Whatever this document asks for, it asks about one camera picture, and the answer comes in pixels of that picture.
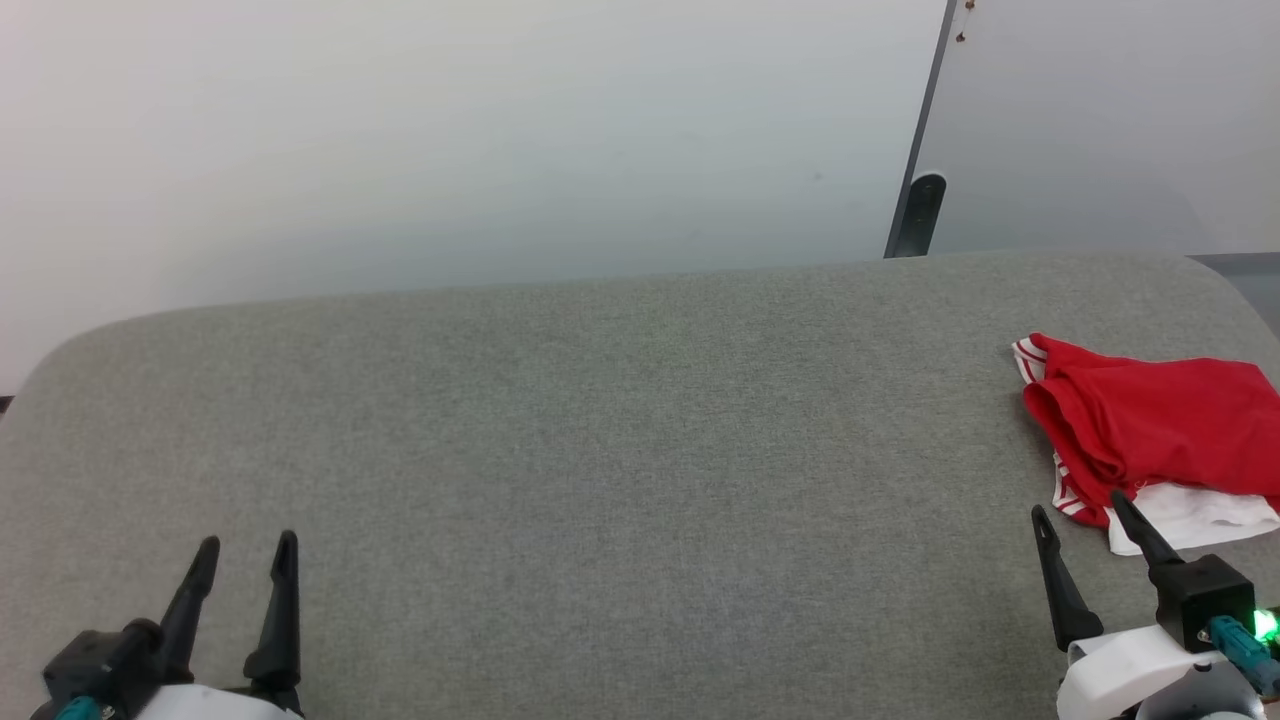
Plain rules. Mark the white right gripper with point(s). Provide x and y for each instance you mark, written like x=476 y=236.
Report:
x=1100 y=680

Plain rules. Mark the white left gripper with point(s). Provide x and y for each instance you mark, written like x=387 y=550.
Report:
x=210 y=705

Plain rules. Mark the red number 23 basketball jersey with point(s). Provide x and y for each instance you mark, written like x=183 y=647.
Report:
x=1160 y=420

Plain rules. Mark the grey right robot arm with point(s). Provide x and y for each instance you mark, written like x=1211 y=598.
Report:
x=1200 y=695

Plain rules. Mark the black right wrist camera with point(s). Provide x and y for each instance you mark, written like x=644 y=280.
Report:
x=1205 y=595

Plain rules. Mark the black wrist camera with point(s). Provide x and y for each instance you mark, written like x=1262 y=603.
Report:
x=1205 y=595
x=100 y=660

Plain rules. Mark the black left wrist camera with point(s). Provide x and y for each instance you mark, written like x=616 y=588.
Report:
x=100 y=660

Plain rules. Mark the teal right camera connector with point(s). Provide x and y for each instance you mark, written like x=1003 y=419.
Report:
x=1240 y=650

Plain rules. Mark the teal camera connector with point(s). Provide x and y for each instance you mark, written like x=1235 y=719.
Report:
x=80 y=710
x=1240 y=650

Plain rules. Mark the teal left camera connector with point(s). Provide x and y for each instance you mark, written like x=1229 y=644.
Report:
x=80 y=710

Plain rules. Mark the dark door frame strip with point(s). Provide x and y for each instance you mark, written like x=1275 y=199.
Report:
x=930 y=80

